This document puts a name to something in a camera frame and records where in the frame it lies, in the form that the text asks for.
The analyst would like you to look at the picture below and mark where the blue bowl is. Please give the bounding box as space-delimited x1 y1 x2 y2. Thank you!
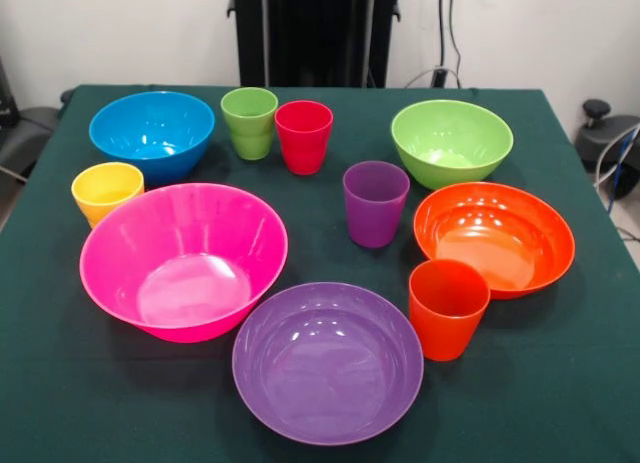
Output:
88 90 216 185

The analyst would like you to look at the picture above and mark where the purple cup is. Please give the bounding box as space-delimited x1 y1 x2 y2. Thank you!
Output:
342 160 411 249

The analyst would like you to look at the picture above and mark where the purple bowl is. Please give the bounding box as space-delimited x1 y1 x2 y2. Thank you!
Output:
231 281 425 447

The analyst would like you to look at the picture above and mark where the green cup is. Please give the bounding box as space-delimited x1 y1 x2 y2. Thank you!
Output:
228 127 276 161
220 86 279 137

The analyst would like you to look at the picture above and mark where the black equipment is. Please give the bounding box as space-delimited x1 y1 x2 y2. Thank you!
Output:
0 57 64 184

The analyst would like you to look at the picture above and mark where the yellow cup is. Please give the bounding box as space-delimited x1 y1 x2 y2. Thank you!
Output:
70 161 146 229

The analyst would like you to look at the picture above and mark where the dark green tablecloth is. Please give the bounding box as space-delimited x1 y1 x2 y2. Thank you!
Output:
0 84 640 463

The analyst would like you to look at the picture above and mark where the pink bowl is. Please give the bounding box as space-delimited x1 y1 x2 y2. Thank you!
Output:
79 182 289 344

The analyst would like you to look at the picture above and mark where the green bowl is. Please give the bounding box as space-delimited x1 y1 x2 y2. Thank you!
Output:
390 99 515 191

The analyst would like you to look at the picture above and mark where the red cup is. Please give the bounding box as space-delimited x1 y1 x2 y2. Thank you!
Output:
274 100 334 176

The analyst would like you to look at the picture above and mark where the orange cup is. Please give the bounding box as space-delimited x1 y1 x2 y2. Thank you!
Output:
408 258 491 363

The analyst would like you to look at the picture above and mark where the black cable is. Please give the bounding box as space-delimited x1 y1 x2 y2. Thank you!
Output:
448 0 463 89
438 0 447 72

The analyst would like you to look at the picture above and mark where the orange bowl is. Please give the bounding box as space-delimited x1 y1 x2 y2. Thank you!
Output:
413 181 577 301

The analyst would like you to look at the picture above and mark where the blue cable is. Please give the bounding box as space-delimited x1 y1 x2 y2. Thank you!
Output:
605 126 634 199

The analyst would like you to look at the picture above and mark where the grey cable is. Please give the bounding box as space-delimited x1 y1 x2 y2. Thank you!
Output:
593 125 640 189

